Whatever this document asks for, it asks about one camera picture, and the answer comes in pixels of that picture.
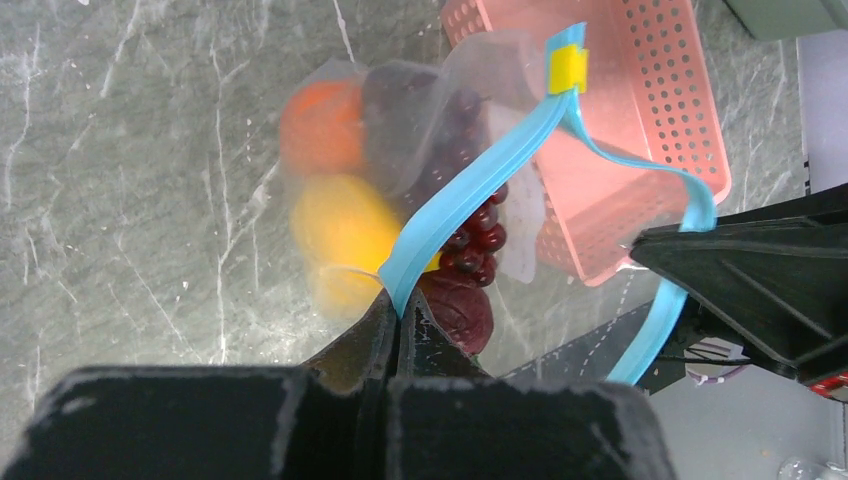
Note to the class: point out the pink perforated plastic basket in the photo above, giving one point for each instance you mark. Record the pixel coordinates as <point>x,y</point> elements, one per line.
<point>648,97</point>

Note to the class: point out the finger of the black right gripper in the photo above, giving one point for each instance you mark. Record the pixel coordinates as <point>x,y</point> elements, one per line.
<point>773,279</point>

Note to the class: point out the yellow mango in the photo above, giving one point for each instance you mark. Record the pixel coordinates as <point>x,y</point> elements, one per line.
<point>345,231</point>

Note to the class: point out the dark red round fruit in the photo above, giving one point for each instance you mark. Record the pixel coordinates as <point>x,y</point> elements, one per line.
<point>460,307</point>

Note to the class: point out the green lidded storage box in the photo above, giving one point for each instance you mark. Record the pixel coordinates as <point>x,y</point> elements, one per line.
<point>786,12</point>

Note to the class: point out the orange fruit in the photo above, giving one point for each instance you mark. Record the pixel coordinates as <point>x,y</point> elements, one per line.
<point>321,129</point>

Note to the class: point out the clear zip top bag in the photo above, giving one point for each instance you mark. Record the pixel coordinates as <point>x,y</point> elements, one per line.
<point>506,184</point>

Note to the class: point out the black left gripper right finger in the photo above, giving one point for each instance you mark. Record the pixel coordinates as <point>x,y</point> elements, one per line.
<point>423,350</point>

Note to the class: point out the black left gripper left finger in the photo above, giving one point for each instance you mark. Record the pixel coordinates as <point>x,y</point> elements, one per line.
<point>347,362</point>

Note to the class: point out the dark purple grape bunch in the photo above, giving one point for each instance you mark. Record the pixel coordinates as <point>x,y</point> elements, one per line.
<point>423,130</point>

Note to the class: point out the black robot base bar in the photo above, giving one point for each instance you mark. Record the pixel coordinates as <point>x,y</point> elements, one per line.
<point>594,354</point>

